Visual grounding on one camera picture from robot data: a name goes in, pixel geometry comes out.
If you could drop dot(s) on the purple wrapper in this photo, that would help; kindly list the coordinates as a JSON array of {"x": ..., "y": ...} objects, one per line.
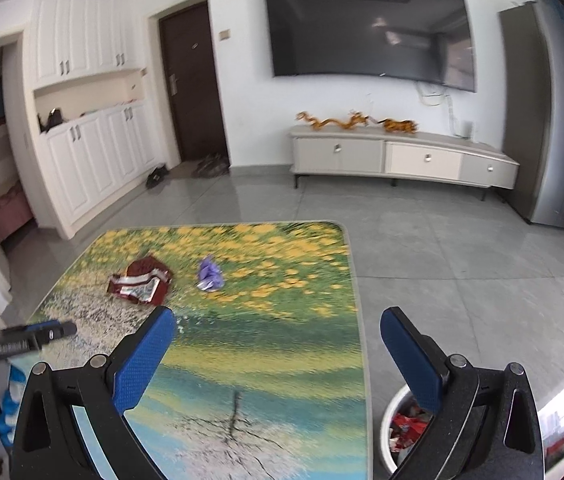
[{"x": 209, "y": 272}]

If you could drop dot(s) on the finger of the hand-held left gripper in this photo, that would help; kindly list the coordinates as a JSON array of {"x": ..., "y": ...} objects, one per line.
[{"x": 22, "y": 342}]

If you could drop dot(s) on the red foil wrapper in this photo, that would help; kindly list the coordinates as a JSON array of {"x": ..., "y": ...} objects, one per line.
[{"x": 137, "y": 285}]

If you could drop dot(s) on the red crumpled wrapper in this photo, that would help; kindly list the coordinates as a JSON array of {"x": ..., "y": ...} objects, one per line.
[{"x": 412, "y": 427}]

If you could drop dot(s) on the dark brown door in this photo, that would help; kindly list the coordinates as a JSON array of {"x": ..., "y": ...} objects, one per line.
[{"x": 192, "y": 85}]

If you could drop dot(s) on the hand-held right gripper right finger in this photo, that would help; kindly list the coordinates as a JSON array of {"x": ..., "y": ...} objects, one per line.
[{"x": 414, "y": 360}]

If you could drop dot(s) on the beige light switch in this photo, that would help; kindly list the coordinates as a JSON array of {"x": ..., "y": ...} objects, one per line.
[{"x": 224, "y": 35}]

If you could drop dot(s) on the white round trash bin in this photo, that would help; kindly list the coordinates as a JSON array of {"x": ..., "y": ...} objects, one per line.
[{"x": 386, "y": 435}]

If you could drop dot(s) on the grey refrigerator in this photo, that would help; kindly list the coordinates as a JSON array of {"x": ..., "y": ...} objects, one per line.
[{"x": 527, "y": 110}]

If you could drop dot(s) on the pink bed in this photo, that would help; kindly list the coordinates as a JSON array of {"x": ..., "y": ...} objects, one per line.
[{"x": 12, "y": 210}]

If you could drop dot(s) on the black wall television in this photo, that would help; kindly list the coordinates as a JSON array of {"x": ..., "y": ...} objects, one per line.
[{"x": 362, "y": 30}]

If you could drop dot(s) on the black bag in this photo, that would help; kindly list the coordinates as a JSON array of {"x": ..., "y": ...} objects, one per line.
[{"x": 54, "y": 120}]

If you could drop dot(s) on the black shoes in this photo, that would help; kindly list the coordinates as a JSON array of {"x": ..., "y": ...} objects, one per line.
[{"x": 156, "y": 175}]

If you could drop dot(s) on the white television cabinet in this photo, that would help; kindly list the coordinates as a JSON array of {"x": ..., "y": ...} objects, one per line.
[{"x": 342, "y": 155}]

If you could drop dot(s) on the flower printed glass table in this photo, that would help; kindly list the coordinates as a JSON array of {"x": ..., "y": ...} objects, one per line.
[{"x": 262, "y": 310}]

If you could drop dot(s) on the orange tiger ornament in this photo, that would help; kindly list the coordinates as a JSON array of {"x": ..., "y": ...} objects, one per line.
[{"x": 397, "y": 125}]

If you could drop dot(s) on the white cupboard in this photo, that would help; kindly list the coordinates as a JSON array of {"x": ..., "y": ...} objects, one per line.
[{"x": 87, "y": 160}]

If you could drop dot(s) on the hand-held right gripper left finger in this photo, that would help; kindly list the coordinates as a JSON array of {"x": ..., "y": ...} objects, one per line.
[{"x": 142, "y": 360}]

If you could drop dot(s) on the brown shoes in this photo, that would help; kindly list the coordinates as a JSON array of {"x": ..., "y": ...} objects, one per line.
[{"x": 212, "y": 165}]

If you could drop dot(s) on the orange dragon ornament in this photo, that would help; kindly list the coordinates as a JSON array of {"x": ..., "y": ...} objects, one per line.
[{"x": 332, "y": 122}]

